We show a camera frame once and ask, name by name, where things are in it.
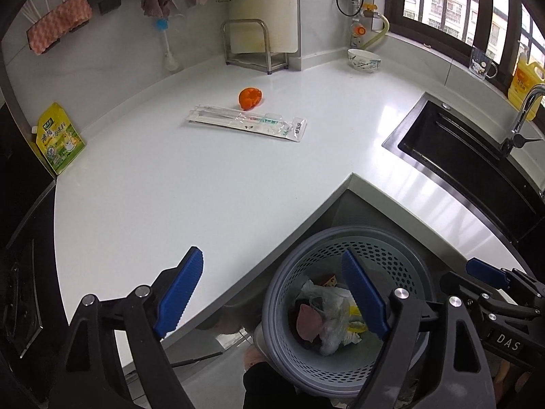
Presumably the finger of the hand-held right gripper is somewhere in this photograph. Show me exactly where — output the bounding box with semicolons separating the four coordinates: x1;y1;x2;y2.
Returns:
440;270;533;320
466;257;545;302

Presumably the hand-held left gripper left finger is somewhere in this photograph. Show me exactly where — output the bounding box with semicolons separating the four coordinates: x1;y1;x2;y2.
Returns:
49;246;204;409

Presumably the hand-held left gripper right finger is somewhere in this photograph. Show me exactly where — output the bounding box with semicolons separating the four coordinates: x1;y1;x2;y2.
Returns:
341;248;497;409

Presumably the clear plastic bag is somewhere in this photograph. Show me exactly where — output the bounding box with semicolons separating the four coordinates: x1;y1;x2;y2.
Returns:
300;281;362;356

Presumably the pink plastic dish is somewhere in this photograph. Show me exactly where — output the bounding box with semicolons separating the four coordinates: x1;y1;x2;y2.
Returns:
296;302;326;342

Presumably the grey perforated waste basket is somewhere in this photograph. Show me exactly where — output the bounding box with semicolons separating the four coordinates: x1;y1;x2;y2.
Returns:
261;226;437;399

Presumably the black kitchen sink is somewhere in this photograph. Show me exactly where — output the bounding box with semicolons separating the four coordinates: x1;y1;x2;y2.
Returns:
382;91;545;243

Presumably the person's dark trouser leg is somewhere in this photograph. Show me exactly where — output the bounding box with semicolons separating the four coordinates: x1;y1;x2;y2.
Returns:
243;360;337;409

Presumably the black cooktop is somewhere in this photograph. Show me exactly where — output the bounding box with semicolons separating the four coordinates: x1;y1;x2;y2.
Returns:
0;239;43;359

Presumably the chrome faucet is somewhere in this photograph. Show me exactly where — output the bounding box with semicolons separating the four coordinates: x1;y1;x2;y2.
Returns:
500;84;545;158

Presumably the clear plastic blister package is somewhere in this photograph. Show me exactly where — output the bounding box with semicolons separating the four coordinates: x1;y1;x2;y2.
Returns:
185;104;308;142

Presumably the yellow seasoning pouch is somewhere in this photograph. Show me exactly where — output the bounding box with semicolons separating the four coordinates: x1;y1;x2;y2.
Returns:
31;102;87;175

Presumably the yellow oil bottle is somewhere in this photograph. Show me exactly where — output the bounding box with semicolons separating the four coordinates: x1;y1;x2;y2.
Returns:
508;40;545;111

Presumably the orange tangerine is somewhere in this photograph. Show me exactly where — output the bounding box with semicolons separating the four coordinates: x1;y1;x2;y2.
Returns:
238;87;262;110

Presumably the glass mug with cartoon print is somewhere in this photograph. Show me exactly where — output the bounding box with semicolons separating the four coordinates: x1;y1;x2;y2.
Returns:
469;46;499;81

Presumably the patterned ceramic bowl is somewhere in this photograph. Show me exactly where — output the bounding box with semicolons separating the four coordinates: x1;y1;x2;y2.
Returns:
347;48;382;74

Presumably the metal rack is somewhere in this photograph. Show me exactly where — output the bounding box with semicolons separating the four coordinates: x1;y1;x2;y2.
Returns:
221;19;289;75

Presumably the dark framed window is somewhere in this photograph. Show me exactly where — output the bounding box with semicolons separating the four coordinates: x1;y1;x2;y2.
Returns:
385;0;545;73

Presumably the pink sponge cloth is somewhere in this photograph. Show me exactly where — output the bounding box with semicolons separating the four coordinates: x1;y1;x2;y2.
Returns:
26;0;93;56

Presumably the yellow gas hose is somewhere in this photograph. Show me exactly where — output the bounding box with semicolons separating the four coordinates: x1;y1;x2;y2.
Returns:
362;15;390;52

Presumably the black cable loop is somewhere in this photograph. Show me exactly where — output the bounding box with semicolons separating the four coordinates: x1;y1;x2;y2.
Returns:
336;0;365;18

